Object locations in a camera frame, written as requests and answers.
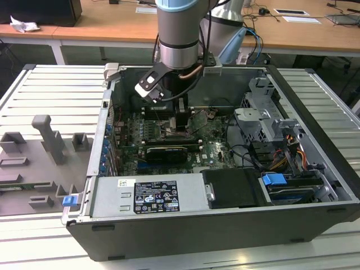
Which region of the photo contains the cpu socket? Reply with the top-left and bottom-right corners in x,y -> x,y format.
157,119 -> 195,141

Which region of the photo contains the black ram slot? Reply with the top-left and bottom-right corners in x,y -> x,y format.
143,141 -> 204,150
142,137 -> 204,144
142,106 -> 195,111
142,115 -> 196,120
142,109 -> 195,114
142,112 -> 196,117

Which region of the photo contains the black plastic cover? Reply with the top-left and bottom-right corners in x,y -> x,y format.
201,168 -> 267,210

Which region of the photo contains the black graphics card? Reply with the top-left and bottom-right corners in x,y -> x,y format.
145,145 -> 188,165

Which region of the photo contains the green motherboard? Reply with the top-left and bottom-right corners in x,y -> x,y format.
112,108 -> 244,176

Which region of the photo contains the grey metal drive cage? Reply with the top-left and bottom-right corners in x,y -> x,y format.
232,76 -> 306,146

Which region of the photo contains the grey case latch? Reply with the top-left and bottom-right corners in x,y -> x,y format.
102,62 -> 121,83

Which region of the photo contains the grey power supply box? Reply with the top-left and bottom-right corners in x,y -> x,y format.
89,173 -> 211,219

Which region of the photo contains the hard disk in blue carrier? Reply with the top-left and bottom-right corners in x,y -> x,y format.
260,173 -> 323,206

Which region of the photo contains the open black pc case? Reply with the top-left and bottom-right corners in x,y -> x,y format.
61,62 -> 360,262

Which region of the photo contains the wooden desk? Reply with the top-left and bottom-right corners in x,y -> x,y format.
0,0 -> 360,66

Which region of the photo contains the grey part rack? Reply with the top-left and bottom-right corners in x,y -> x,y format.
0,114 -> 96,217

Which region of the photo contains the white paper sheet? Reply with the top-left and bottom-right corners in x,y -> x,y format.
282,15 -> 323,25

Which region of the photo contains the black computer box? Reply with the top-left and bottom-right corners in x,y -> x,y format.
0,0 -> 83,28

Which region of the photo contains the crumpled white paper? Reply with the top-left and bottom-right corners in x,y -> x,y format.
9,15 -> 41,33

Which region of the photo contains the flat glass tray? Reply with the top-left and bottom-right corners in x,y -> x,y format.
325,12 -> 360,28

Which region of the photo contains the black camera cable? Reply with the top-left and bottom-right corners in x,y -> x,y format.
160,63 -> 205,102

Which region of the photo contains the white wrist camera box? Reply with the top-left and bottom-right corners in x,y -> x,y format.
134,70 -> 165,104

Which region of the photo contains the grey metal camera bracket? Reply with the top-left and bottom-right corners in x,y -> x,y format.
202,57 -> 223,77

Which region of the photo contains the blue cable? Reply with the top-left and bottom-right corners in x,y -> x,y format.
244,25 -> 264,66

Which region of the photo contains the white desk cable port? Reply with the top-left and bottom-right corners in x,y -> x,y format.
135,6 -> 158,15
273,8 -> 307,16

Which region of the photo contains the orange yellow wire bundle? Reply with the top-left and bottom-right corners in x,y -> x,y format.
269,134 -> 307,173

